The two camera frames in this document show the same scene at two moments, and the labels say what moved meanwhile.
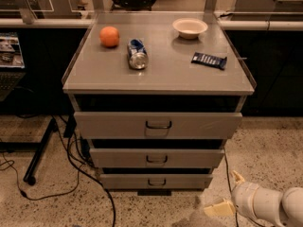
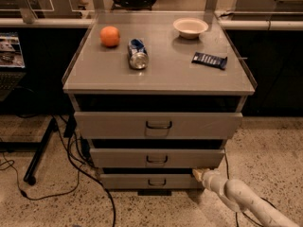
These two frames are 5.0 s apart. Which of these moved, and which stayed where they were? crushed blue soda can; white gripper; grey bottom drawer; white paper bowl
Moved: white gripper
Stayed: grey bottom drawer; crushed blue soda can; white paper bowl
